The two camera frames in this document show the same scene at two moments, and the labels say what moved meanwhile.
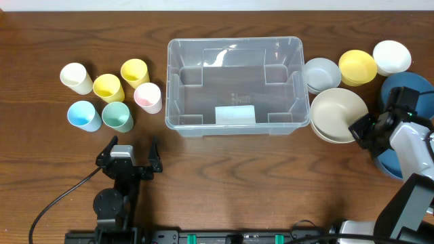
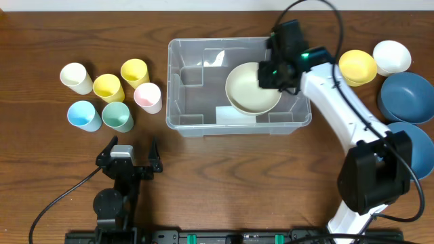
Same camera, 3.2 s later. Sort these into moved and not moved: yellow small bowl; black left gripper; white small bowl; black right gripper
Moved: black right gripper
Not moved: yellow small bowl; black left gripper; white small bowl
